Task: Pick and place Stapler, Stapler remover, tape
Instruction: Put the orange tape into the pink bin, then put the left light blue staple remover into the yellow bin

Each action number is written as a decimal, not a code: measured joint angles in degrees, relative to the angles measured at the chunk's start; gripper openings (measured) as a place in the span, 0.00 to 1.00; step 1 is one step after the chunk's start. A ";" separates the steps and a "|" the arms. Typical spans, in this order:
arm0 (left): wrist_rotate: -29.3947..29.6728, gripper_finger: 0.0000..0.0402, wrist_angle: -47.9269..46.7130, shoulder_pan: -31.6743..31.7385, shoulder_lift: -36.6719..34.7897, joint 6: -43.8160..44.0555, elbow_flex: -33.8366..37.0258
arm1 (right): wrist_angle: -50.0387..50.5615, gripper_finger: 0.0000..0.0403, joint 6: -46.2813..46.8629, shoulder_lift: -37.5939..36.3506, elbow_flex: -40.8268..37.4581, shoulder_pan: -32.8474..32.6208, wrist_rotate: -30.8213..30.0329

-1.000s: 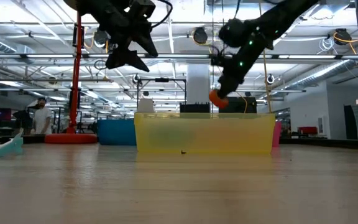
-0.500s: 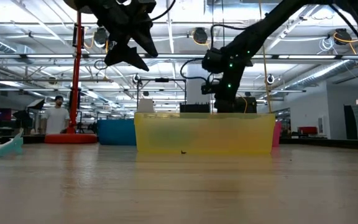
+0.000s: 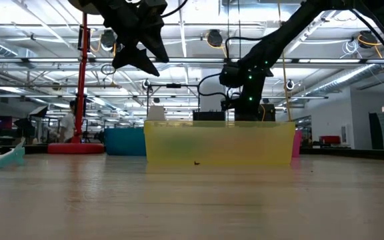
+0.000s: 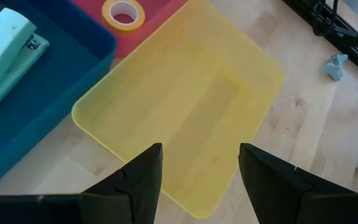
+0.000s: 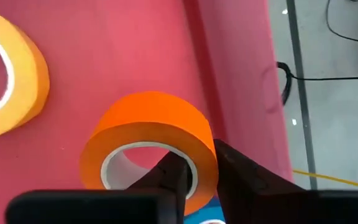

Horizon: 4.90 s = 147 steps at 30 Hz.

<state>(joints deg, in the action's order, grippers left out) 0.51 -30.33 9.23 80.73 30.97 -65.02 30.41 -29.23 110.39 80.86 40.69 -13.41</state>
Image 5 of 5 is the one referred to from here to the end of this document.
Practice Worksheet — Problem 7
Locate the blue tape roll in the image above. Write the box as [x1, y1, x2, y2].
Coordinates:
[183, 198, 226, 224]

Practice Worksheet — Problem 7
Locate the black tangled floor cable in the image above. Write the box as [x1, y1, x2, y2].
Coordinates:
[326, 0, 358, 44]

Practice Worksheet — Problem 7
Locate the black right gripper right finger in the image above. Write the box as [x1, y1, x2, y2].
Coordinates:
[213, 139, 358, 224]

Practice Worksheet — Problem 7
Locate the yellow tape roll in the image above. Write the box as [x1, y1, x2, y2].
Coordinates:
[0, 4, 51, 142]

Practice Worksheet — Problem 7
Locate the orange hanging cable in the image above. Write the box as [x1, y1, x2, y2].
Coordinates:
[292, 169, 358, 191]

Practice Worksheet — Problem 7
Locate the orange tape roll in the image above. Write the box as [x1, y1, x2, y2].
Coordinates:
[79, 91, 219, 216]

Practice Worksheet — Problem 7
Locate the pink plastic bin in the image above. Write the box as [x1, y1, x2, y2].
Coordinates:
[0, 0, 293, 224]

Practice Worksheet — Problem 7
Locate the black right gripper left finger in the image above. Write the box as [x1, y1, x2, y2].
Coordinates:
[4, 151, 193, 224]

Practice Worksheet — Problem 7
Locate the black coiled cable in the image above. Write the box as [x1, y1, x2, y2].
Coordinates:
[277, 61, 358, 105]

